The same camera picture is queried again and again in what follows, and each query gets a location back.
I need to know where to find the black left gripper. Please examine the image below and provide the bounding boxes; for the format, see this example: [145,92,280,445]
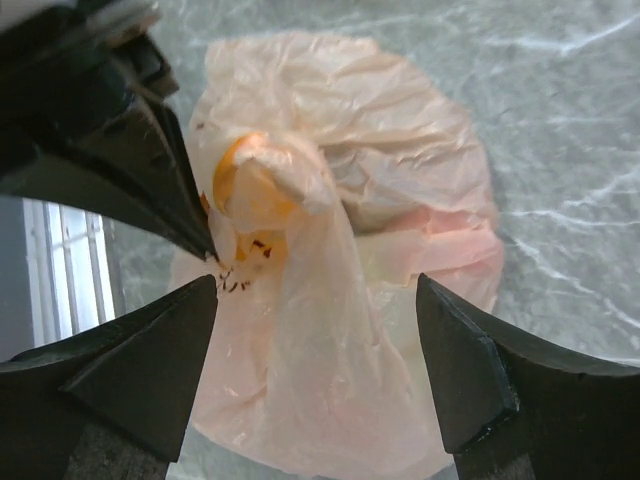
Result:
[1,1,217,259]

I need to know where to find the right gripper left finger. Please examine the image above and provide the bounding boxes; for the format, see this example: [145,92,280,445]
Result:
[1,275,217,479]

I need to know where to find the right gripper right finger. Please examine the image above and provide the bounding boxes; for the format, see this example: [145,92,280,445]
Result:
[416,276,639,479]

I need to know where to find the translucent orange plastic bag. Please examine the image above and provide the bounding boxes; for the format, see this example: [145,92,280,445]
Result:
[171,31,504,479]

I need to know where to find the aluminium table edge rail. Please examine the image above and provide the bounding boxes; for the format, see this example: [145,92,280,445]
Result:
[23,199,117,347]

